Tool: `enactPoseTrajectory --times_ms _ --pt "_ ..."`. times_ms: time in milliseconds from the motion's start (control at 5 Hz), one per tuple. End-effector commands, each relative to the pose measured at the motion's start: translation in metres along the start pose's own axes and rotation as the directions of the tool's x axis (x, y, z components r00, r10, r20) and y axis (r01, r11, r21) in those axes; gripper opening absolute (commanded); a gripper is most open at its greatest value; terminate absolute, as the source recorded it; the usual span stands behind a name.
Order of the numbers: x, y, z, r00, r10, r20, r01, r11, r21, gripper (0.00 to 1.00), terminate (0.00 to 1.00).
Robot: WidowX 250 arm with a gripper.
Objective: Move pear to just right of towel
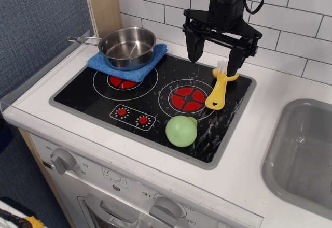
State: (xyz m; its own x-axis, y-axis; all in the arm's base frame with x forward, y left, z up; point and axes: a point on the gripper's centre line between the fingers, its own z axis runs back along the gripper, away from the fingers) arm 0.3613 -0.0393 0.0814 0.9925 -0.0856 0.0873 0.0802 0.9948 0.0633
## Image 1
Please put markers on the clear acrylic guard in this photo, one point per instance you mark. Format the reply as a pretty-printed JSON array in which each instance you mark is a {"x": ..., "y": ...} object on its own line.
[{"x": 15, "y": 94}]

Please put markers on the stainless steel pot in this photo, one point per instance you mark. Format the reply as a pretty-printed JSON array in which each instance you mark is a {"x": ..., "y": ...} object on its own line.
[{"x": 127, "y": 48}]

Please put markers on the yellow and black object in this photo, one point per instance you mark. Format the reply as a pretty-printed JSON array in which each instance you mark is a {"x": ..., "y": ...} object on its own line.
[{"x": 26, "y": 222}]

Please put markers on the yellow dish brush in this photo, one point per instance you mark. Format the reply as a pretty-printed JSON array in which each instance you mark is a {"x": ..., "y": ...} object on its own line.
[{"x": 216, "y": 100}]

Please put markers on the green pear toy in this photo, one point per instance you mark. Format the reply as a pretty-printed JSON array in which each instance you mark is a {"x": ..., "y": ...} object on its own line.
[{"x": 181, "y": 131}]

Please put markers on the grey left oven knob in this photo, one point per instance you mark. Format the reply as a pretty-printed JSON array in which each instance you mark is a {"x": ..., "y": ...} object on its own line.
[{"x": 62, "y": 160}]

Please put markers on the grey sink basin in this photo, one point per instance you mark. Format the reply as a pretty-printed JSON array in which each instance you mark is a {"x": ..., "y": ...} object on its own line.
[{"x": 297, "y": 167}]

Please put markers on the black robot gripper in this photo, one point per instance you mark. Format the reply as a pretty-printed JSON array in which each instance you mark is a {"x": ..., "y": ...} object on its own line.
[{"x": 222, "y": 24}]

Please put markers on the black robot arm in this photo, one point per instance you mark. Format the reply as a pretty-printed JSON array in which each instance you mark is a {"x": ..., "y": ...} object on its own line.
[{"x": 222, "y": 24}]

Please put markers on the wooden side post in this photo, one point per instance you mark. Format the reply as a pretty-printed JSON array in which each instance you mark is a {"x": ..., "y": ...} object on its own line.
[{"x": 105, "y": 16}]

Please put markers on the grey right oven knob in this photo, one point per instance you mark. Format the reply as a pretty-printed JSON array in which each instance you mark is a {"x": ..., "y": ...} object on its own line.
[{"x": 166, "y": 211}]

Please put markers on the white toy oven front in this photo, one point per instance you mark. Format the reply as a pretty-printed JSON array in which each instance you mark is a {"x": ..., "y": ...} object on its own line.
[{"x": 95, "y": 196}]

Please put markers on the blue cloth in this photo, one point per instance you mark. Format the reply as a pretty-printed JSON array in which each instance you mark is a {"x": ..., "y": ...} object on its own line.
[{"x": 100, "y": 63}]

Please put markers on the grey oven knob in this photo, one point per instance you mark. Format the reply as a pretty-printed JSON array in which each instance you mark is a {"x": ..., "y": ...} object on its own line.
[
  {"x": 166, "y": 211},
  {"x": 62, "y": 160}
]

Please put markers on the black toy stove top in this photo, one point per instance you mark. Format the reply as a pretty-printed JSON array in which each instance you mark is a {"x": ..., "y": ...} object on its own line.
[{"x": 140, "y": 111}]

